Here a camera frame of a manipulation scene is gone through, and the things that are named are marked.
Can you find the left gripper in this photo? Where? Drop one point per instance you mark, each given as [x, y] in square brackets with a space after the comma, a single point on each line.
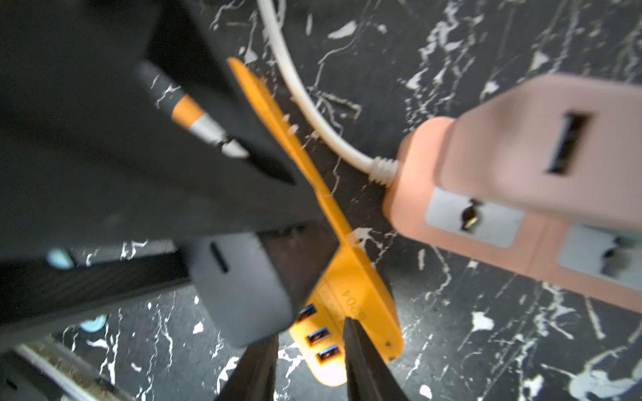
[88, 159]

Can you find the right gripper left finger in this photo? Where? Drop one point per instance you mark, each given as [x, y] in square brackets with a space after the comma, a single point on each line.
[254, 376]

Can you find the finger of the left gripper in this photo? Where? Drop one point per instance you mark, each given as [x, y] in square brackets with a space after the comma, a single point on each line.
[37, 300]

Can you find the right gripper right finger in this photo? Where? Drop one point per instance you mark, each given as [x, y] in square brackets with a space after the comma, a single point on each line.
[368, 377]

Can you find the orange power strip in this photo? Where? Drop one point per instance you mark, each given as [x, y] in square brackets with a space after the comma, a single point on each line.
[351, 286]

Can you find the black charger plug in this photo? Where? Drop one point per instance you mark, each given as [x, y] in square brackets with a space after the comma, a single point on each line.
[254, 284]

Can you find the pink power strip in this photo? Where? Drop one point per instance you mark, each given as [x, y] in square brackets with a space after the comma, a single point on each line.
[579, 258]

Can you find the pink charger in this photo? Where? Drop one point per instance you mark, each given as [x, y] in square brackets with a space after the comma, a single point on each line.
[559, 144]

